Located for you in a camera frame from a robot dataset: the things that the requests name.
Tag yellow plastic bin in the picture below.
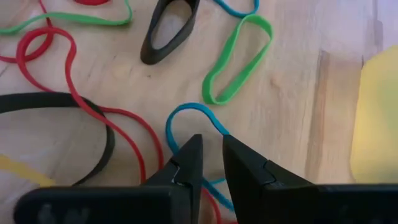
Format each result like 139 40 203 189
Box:
349 45 398 184

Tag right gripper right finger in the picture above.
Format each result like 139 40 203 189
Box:
223 134 315 224

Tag yellow thin rubber band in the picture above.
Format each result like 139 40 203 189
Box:
0 154 55 187

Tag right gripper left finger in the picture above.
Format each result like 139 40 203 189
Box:
142 134 205 224

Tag green wide rubber band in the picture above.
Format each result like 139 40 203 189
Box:
201 14 274 106

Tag red thin rubber band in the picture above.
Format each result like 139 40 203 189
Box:
0 0 55 63
201 186 239 224
17 27 164 184

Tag small black wide rubber band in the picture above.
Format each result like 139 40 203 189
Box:
139 0 201 65

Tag large black rubber band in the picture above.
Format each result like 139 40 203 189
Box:
0 92 116 186

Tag blue rubber band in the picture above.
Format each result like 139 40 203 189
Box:
213 0 261 19
165 102 236 212

